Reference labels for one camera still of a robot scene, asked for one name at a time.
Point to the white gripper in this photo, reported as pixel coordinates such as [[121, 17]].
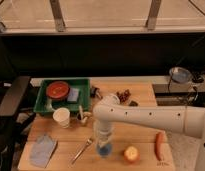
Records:
[[102, 132]]

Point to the blue plastic cup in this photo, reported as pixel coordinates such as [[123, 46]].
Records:
[[105, 150]]

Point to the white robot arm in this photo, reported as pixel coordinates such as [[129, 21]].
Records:
[[188, 120]]

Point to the green plastic tray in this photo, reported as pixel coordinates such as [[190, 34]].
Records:
[[44, 106]]

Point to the small dark mug with utensil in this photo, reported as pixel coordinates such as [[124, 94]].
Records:
[[83, 116]]

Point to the apple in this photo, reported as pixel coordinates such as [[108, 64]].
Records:
[[131, 154]]

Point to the white paper cup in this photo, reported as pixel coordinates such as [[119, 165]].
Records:
[[62, 117]]

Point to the blue sponge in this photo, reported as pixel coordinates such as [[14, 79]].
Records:
[[73, 94]]

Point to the orange carrot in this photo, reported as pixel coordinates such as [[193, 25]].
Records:
[[158, 143]]

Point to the red bowl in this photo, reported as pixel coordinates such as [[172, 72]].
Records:
[[57, 90]]

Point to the blue folded cloth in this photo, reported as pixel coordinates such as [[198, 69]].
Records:
[[42, 151]]

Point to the black office chair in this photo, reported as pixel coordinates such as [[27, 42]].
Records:
[[11, 132]]

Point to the metal bowl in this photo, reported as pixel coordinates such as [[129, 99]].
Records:
[[180, 75]]

